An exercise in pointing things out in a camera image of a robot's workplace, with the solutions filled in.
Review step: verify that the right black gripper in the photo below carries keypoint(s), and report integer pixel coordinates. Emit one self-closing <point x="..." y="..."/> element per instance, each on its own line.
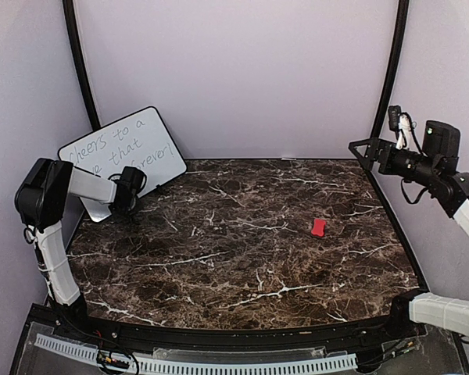
<point x="375" y="150"/>

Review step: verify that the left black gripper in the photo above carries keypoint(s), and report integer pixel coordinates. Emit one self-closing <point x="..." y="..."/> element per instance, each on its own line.
<point x="115" y="212"/>

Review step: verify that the white whiteboard with black frame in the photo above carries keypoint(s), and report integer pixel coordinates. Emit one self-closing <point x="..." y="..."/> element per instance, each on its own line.
<point x="140" y="140"/>

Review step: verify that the red whiteboard eraser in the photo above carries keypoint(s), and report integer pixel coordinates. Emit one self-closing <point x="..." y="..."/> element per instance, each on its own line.
<point x="319" y="228"/>

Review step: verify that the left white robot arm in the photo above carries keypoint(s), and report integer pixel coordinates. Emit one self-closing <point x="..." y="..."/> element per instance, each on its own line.
<point x="41" y="201"/>

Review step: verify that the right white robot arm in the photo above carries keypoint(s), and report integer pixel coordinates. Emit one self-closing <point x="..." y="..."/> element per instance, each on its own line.
<point x="433" y="168"/>

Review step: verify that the black whiteboard stand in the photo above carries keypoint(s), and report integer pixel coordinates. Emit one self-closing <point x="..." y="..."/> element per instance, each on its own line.
<point x="159" y="187"/>

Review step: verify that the right black frame post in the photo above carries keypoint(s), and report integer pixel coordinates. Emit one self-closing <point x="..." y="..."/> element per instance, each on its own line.
<point x="392" y="67"/>

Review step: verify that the black frame post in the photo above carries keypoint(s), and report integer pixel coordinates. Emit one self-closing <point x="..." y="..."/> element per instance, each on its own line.
<point x="79" y="64"/>
<point x="392" y="67"/>

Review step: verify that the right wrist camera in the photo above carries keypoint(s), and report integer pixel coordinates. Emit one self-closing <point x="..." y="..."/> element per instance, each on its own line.
<point x="402" y="125"/>

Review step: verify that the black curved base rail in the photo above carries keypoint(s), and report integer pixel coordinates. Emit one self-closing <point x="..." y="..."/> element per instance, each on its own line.
<point x="363" y="335"/>

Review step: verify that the left black frame post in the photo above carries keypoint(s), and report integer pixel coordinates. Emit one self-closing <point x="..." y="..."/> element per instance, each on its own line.
<point x="79" y="64"/>

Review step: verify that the white slotted cable duct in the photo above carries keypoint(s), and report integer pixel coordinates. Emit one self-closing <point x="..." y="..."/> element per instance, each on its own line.
<point x="175" y="361"/>

